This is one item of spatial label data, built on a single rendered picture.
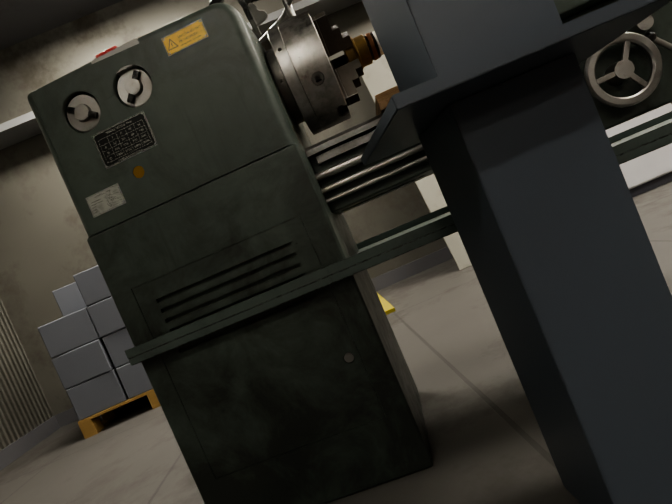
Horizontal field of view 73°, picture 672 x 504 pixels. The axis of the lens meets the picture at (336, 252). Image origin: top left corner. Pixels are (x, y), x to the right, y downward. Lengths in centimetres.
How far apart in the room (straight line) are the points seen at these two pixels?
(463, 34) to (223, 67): 64
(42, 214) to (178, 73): 370
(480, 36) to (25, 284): 457
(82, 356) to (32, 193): 181
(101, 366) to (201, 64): 274
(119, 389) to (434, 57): 326
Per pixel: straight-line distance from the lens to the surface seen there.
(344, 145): 121
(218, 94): 119
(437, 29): 73
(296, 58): 127
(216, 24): 124
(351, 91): 133
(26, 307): 494
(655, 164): 419
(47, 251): 481
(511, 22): 77
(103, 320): 357
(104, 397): 368
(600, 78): 118
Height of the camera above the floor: 62
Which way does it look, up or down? 2 degrees down
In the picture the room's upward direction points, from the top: 23 degrees counter-clockwise
